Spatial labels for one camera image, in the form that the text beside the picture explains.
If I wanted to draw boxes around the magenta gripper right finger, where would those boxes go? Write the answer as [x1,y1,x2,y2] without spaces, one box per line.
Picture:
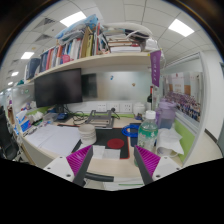
[134,145,160,185]

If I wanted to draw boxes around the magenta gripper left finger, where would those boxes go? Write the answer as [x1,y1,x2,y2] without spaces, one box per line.
[66,145,93,186]

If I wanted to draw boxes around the clear plastic water bottle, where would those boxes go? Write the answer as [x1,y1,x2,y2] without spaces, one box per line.
[134,110,159,167]

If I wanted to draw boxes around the white paper slips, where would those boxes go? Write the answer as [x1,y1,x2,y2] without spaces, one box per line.
[93,145,120,160]

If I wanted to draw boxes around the white crumpled cloth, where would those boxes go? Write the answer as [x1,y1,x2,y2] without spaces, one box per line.
[156,128,184,157]

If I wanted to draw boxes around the white papers on desk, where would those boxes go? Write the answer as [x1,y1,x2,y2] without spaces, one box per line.
[26,125,80,156]

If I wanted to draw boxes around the black mat with red circle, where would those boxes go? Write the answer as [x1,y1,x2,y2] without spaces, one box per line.
[71,127,131,160]

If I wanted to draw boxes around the grey laptop stand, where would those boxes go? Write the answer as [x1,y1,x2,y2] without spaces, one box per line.
[85,110,114,129]

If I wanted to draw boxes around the purple plastic pitcher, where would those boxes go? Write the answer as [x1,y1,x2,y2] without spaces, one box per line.
[156,102,176,129]

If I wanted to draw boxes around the white round jar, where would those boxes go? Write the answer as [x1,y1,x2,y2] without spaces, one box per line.
[133,102,145,116]

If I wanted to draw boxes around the dark wine bottle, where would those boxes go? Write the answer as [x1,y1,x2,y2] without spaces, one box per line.
[147,86,153,110]

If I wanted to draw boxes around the black office chair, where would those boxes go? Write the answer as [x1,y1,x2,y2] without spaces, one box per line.
[0,106,18,160]

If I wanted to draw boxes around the black computer monitor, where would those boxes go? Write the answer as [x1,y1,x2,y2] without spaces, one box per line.
[34,68,83,107]

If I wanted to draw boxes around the photo poster on partition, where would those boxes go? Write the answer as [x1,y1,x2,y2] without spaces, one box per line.
[165,72,203,122]

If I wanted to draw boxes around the purple hanging pennant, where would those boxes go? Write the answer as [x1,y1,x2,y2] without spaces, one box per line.
[150,50,161,86]

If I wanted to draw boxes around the stack of books on shelf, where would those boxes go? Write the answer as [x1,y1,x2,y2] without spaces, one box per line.
[104,29,150,53]

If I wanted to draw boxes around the row of books on shelf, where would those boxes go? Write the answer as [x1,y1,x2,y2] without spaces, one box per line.
[24,23,108,81]

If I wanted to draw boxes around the white wall power sockets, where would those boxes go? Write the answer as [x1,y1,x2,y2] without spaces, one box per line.
[97,102,132,113]

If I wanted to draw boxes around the wooden wall shelf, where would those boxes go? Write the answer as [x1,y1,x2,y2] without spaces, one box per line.
[24,52,151,84]

